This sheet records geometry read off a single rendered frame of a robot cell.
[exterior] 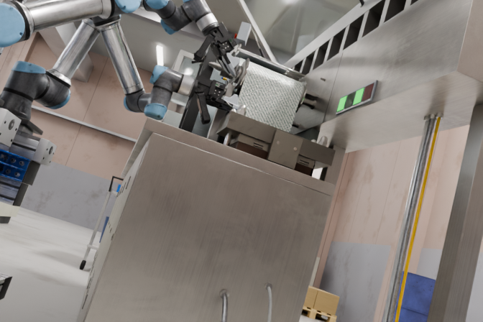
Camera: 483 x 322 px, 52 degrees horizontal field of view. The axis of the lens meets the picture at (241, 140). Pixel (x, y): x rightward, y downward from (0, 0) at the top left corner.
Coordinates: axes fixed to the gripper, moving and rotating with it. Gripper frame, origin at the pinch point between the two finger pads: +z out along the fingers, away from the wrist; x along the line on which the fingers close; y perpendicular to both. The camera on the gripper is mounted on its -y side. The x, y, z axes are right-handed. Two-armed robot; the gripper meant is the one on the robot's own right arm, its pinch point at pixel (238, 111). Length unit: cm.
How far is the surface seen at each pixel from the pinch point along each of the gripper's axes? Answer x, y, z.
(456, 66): -84, 6, 30
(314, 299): 517, -83, 290
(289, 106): -0.2, 9.1, 18.3
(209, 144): -26.0, -20.5, -10.9
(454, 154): 337, 139, 336
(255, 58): 30.2, 34.5, 5.2
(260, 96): -0.2, 8.6, 6.0
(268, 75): 0.0, 17.8, 6.6
